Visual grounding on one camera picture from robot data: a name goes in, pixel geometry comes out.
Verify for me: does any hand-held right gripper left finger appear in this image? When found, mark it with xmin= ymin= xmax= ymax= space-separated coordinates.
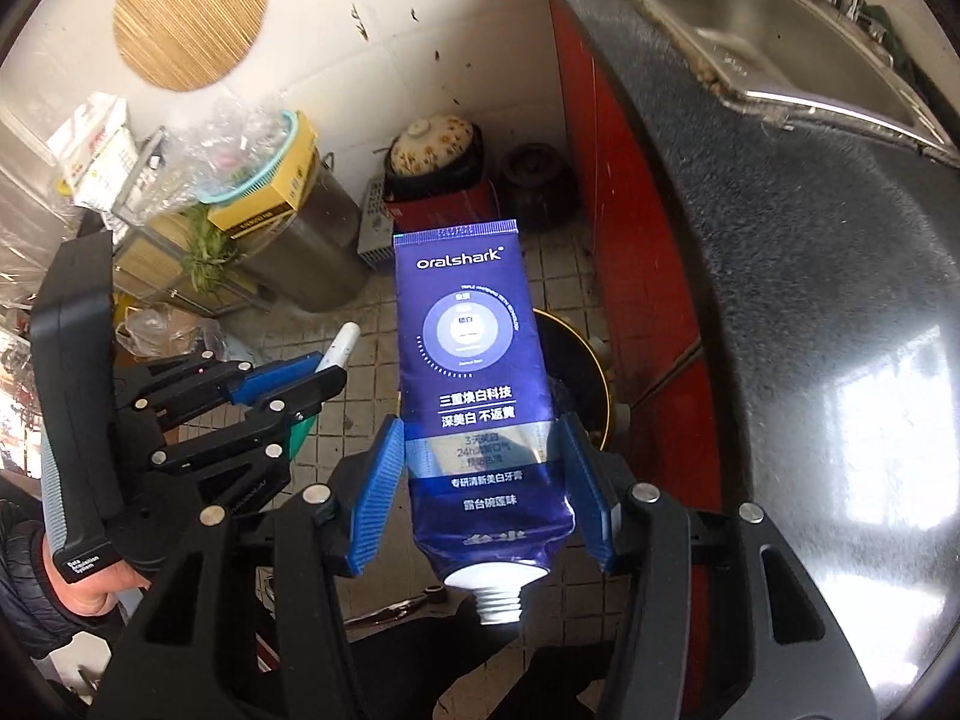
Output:
xmin=90 ymin=414 xmax=410 ymax=720

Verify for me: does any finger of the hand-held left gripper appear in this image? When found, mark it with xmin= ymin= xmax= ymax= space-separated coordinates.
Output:
xmin=150 ymin=364 xmax=350 ymax=481
xmin=112 ymin=349 xmax=326 ymax=430

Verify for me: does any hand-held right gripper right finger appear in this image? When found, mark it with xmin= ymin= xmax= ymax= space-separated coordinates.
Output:
xmin=559 ymin=412 xmax=878 ymax=720

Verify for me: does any white marker with green cap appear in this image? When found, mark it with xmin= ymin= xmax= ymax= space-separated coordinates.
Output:
xmin=287 ymin=321 xmax=361 ymax=460

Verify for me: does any black pan yellow rim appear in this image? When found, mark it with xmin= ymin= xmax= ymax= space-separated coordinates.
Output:
xmin=532 ymin=309 xmax=614 ymax=455

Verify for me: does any blue toothpaste tube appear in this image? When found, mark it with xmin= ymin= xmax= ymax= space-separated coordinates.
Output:
xmin=392 ymin=219 xmax=577 ymax=627

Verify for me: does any person's left forearm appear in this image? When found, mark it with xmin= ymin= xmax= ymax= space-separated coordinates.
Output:
xmin=0 ymin=476 xmax=98 ymax=661

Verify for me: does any person's left hand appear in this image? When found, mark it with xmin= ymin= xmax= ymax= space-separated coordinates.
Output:
xmin=43 ymin=536 xmax=151 ymax=616

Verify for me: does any crumpled plastic bag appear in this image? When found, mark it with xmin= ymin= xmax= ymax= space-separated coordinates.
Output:
xmin=116 ymin=304 xmax=226 ymax=361

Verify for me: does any stainless steel pot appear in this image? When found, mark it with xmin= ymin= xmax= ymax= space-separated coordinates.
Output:
xmin=232 ymin=146 xmax=370 ymax=312

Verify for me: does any green leafy plant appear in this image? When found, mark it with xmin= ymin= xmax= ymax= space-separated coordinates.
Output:
xmin=180 ymin=206 xmax=242 ymax=290

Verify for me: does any grey perforated holder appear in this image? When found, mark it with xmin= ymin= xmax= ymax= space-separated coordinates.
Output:
xmin=356 ymin=176 xmax=395 ymax=271

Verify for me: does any yellow cardboard box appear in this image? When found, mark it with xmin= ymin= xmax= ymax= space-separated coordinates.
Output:
xmin=206 ymin=111 xmax=320 ymax=235

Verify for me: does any teal plastic basket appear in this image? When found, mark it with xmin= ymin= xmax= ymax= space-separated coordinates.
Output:
xmin=191 ymin=109 xmax=301 ymax=208

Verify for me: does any white carton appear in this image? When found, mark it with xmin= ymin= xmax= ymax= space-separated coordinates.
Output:
xmin=49 ymin=92 xmax=140 ymax=211

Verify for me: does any red box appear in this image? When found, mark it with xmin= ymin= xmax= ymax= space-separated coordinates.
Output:
xmin=386 ymin=180 xmax=500 ymax=235

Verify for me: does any clear plastic bag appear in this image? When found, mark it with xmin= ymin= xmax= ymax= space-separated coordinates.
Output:
xmin=146 ymin=94 xmax=290 ymax=203

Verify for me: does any red cabinet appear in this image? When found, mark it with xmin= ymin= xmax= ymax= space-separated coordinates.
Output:
xmin=547 ymin=0 xmax=722 ymax=720

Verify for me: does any floral ceramic pot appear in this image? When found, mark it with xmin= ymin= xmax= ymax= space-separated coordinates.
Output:
xmin=384 ymin=112 xmax=485 ymax=202

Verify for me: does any dark clay pot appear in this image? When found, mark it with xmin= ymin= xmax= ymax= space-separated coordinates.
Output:
xmin=499 ymin=142 xmax=578 ymax=235

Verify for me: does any round bamboo mat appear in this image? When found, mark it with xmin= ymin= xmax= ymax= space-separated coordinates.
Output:
xmin=112 ymin=0 xmax=269 ymax=91

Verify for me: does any stainless steel sink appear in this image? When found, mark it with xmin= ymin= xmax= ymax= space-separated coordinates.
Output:
xmin=566 ymin=0 xmax=960 ymax=166

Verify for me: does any dark green cloth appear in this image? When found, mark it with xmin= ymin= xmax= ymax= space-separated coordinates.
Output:
xmin=855 ymin=4 xmax=929 ymax=102

